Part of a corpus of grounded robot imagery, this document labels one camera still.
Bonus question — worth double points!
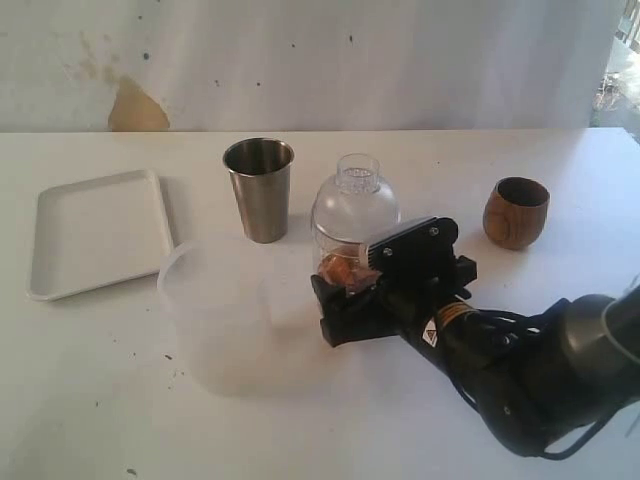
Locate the clear dome lid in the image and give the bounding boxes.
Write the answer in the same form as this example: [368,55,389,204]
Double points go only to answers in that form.
[311,153,401,243]

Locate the gold coins and cork pieces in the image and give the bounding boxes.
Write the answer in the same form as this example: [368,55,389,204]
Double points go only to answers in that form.
[318,253,380,293]

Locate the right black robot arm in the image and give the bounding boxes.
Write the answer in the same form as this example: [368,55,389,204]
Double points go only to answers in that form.
[311,217,639,461]

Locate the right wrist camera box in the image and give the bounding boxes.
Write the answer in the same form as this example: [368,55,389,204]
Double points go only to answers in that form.
[358,216,438,269]

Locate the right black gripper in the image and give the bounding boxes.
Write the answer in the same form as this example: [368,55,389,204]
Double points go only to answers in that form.
[311,217,477,348]

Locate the brown wooden cup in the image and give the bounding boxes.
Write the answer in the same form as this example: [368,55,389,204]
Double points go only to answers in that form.
[483,177,550,250]

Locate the stainless steel cup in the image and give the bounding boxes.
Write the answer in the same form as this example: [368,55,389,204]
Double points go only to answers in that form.
[223,138,295,244]

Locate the clear plastic shaker cup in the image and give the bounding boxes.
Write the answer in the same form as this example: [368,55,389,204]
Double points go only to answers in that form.
[311,208,401,275]

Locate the white square tray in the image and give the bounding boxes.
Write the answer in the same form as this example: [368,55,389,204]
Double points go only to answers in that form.
[27,169,174,302]

